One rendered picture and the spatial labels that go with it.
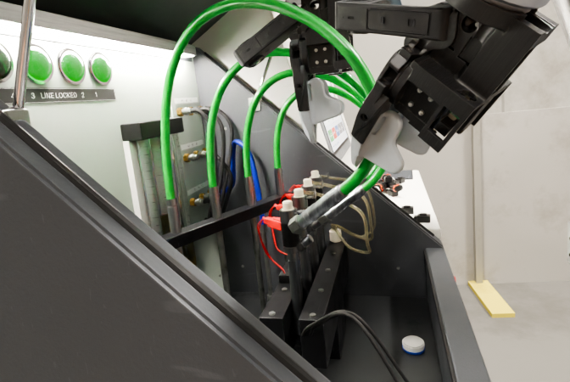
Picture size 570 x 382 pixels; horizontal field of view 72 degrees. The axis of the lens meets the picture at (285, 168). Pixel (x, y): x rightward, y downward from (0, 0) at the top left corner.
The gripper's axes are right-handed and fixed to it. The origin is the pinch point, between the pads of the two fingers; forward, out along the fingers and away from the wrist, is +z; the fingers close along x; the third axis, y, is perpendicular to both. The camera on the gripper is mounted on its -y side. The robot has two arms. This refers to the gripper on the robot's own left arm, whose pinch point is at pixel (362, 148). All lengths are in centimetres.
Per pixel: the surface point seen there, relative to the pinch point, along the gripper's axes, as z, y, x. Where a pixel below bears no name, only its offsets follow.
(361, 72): -6.9, -4.6, 0.9
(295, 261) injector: 25.3, 0.8, -1.8
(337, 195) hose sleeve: 5.0, 1.5, -3.2
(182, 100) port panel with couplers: 32, -43, 7
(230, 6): -3.1, -24.4, -0.7
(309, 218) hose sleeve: 9.9, 0.5, -4.9
